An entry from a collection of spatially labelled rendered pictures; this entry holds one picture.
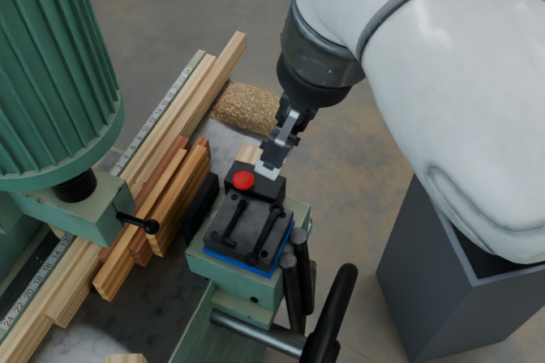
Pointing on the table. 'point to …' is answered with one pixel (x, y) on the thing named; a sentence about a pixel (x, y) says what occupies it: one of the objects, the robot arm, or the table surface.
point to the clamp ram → (200, 207)
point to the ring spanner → (263, 234)
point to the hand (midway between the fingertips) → (272, 159)
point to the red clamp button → (243, 180)
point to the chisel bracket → (83, 209)
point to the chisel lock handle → (140, 223)
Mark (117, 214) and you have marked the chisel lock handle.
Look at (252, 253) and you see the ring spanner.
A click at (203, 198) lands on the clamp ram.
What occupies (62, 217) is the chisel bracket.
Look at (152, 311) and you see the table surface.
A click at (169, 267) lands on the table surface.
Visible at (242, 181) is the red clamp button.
